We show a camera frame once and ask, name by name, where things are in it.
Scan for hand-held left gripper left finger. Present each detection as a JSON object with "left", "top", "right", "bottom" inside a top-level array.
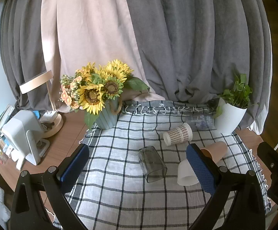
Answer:
[{"left": 7, "top": 143, "right": 90, "bottom": 230}]

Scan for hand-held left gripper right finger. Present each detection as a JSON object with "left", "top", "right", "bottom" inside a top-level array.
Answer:
[{"left": 186, "top": 143, "right": 266, "bottom": 230}]

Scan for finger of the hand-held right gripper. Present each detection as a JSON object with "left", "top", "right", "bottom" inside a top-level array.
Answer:
[{"left": 257, "top": 142, "right": 278, "bottom": 173}]

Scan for white translucent plastic cup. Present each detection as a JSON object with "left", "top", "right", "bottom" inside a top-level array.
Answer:
[{"left": 177, "top": 159, "right": 201, "bottom": 186}]

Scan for pink plastic cup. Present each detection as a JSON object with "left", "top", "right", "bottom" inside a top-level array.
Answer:
[{"left": 200, "top": 140, "right": 228, "bottom": 165}]

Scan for checked paper cup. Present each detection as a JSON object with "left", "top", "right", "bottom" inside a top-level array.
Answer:
[{"left": 163, "top": 123, "right": 193, "bottom": 147}]

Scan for clear glass cup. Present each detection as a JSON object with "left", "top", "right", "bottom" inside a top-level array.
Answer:
[{"left": 184, "top": 115, "right": 215, "bottom": 131}]

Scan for clear grey plastic cup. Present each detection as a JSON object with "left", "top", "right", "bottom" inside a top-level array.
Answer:
[{"left": 138, "top": 146, "right": 168, "bottom": 183}]

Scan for blue ribbed vase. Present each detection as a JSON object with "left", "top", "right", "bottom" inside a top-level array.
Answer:
[{"left": 94, "top": 98, "right": 124, "bottom": 130}]

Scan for white plant pot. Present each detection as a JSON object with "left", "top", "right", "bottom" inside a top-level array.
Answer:
[{"left": 214, "top": 97, "right": 248, "bottom": 136}]

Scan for white power strip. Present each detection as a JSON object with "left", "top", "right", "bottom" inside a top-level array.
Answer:
[{"left": 40, "top": 110, "right": 58, "bottom": 123}]

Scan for checked white tablecloth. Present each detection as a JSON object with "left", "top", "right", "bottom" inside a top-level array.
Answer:
[{"left": 53, "top": 100, "right": 273, "bottom": 230}]

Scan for white desktop appliance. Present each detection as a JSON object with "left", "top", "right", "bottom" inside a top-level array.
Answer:
[{"left": 1, "top": 110, "right": 51, "bottom": 166}]

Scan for green leafy plant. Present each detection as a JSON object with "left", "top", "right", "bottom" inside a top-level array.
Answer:
[{"left": 213, "top": 73, "right": 259, "bottom": 119}]

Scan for sunflower bouquet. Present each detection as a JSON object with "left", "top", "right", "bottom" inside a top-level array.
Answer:
[{"left": 59, "top": 59, "right": 151, "bottom": 130}]

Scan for row of books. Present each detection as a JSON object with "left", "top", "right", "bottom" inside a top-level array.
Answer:
[{"left": 0, "top": 104, "right": 16, "bottom": 137}]

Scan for white wooden desk lamp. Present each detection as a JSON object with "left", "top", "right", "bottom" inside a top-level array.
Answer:
[{"left": 19, "top": 70, "right": 64, "bottom": 139}]

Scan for grey curtain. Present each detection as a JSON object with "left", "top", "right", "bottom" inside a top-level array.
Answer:
[{"left": 0, "top": 0, "right": 273, "bottom": 135}]

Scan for pink curtain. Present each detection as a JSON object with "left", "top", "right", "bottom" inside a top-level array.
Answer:
[{"left": 41, "top": 0, "right": 166, "bottom": 113}]

